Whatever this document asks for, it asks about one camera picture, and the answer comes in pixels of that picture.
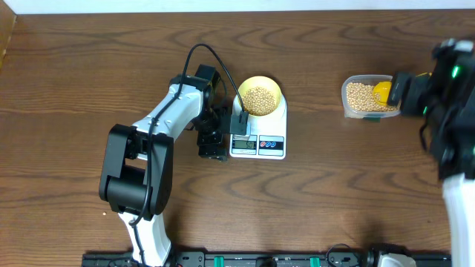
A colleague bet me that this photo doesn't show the yellow plastic scoop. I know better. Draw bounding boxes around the yellow plastic scoop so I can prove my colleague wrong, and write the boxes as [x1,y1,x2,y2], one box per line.
[373,71,432,107]

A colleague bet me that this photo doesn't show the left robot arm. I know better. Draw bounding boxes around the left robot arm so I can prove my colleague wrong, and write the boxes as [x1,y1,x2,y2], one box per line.
[99,65,229,266]

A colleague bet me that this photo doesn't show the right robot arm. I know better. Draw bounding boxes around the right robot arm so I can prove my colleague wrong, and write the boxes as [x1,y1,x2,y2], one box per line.
[385,39,474,266]

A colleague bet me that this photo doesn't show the soybeans in yellow bowl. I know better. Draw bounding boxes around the soybeans in yellow bowl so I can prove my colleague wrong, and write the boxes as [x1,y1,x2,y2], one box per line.
[243,87,277,116]

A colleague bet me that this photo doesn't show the yellow plastic bowl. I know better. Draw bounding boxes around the yellow plastic bowl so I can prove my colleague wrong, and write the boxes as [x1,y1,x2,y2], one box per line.
[237,76,283,116]

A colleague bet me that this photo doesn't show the white digital kitchen scale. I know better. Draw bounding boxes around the white digital kitchen scale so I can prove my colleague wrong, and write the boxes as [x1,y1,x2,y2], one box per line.
[229,96,287,159]

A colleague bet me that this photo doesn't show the clear plastic container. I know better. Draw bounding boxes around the clear plastic container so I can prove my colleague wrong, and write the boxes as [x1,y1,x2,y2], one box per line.
[341,74,401,119]

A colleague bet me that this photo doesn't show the soybeans pile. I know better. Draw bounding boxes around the soybeans pile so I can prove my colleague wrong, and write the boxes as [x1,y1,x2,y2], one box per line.
[347,82,397,112]

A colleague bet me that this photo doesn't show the green tape label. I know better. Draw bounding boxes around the green tape label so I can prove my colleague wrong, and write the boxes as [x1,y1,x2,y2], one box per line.
[363,117,381,123]

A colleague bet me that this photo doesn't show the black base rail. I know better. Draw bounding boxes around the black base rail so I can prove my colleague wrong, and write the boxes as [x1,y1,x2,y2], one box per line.
[81,243,452,267]

